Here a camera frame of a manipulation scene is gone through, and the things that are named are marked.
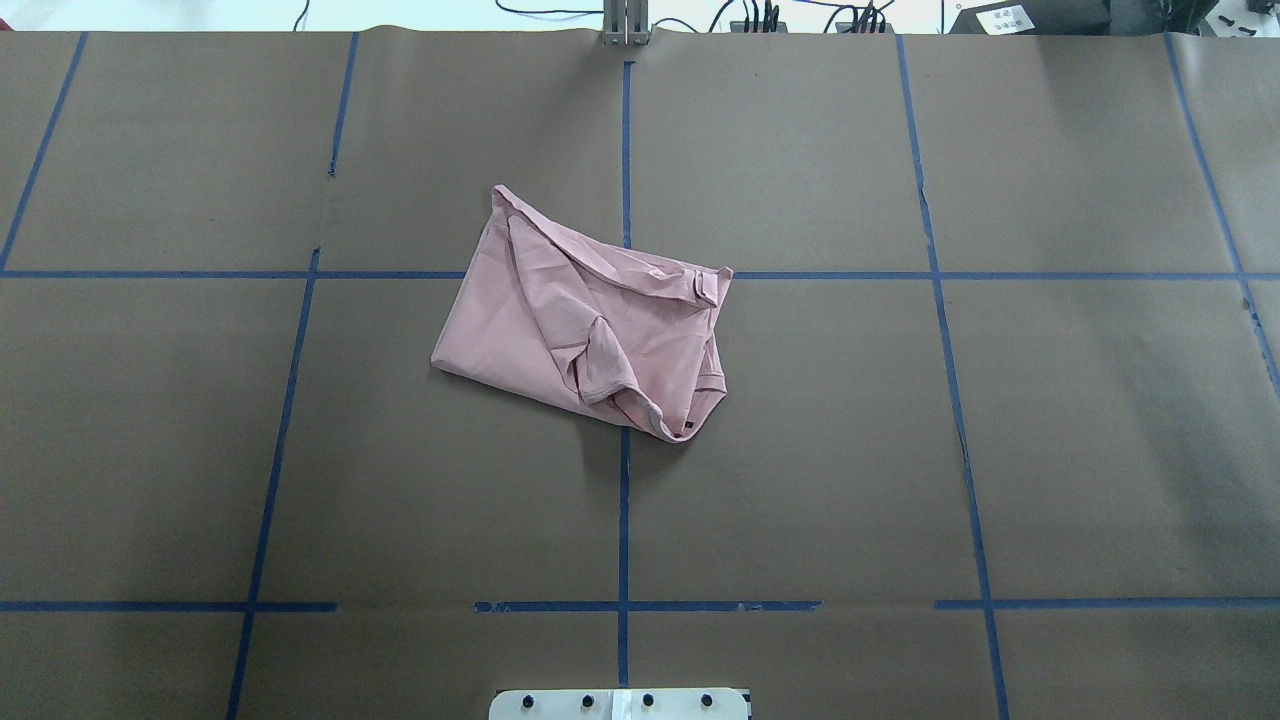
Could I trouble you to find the pink Snoopy t-shirt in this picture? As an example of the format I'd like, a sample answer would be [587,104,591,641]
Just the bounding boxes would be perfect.
[430,184,733,443]

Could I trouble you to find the black USB hub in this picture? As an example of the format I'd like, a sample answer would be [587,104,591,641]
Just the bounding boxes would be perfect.
[721,1,788,35]
[822,3,891,35]

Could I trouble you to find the black box with label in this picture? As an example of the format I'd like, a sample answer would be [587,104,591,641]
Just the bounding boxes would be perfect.
[946,1,1111,36]

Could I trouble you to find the aluminium frame post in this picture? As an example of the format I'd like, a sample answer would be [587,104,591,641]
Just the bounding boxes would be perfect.
[602,0,652,47]

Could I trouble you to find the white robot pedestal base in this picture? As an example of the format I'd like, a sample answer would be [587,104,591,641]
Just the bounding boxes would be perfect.
[488,687,753,719]

